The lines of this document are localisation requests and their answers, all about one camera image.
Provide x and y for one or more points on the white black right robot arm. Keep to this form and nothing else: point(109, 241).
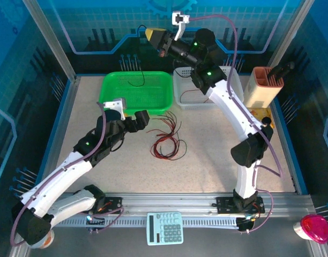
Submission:
point(228, 107)

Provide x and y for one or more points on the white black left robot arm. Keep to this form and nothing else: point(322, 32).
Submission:
point(59, 176)

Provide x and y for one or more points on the white plastic basket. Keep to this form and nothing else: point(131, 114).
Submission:
point(184, 80)

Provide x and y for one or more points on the green plastic basket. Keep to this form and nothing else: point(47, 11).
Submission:
point(153, 91)

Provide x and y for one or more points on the beige holder with pink top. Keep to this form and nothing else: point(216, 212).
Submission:
point(260, 96)

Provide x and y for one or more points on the aluminium base beam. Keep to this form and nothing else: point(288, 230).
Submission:
point(166, 199)

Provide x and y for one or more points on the small bottle with black cap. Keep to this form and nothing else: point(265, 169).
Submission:
point(266, 121)

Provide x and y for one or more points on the light blue calculator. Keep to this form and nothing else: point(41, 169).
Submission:
point(164, 230)

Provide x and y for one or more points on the white orange can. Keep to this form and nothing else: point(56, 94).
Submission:
point(48, 239)

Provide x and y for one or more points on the cup with pink lid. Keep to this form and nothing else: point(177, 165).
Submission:
point(314, 227)

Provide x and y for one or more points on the blue grey table side rail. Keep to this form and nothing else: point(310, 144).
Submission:
point(282, 125)
point(60, 125)

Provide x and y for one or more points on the aluminium frame post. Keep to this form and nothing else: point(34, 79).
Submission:
point(53, 40)
point(294, 26)

